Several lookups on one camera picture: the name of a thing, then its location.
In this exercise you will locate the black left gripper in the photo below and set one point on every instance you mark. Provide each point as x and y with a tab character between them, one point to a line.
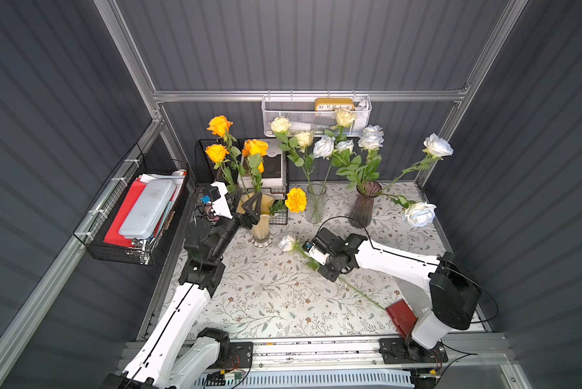
242	214

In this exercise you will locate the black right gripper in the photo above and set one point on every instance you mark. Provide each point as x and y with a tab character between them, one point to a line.
321	248

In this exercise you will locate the small white rose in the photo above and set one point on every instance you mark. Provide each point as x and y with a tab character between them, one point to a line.
289	244

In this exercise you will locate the orange marigold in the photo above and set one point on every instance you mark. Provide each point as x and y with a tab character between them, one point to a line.
295	202

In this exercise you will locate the orange rose front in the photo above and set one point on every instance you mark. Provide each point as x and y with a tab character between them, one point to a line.
218	153

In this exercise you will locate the pale blue rose front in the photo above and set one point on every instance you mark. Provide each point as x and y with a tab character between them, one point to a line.
416	214

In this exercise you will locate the white rose bud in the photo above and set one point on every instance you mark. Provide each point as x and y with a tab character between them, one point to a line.
305	158

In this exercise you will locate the cream white rose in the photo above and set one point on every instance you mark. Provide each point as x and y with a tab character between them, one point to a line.
280	127

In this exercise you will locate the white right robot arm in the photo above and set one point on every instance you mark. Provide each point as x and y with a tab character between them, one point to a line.
443	300

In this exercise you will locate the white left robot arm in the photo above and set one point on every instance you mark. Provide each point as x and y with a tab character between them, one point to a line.
159	363

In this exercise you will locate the purple glass vase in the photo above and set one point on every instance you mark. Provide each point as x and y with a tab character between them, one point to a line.
361	212

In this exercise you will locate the cream yellow ruffled vase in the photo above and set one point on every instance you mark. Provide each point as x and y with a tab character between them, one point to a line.
261	236

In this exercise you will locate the white plastic case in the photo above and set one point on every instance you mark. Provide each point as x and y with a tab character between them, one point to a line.
148	209

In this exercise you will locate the clear glass vase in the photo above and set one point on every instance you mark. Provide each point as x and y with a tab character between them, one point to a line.
316	200

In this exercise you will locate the red folder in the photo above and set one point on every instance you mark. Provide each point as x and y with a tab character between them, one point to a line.
113	237

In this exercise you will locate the black wire desk organizer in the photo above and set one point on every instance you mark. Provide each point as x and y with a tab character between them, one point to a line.
205	173

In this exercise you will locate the black wire wall basket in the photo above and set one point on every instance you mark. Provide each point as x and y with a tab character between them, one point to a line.
143	251

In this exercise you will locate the white mesh wall basket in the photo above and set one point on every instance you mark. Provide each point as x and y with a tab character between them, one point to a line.
300	110

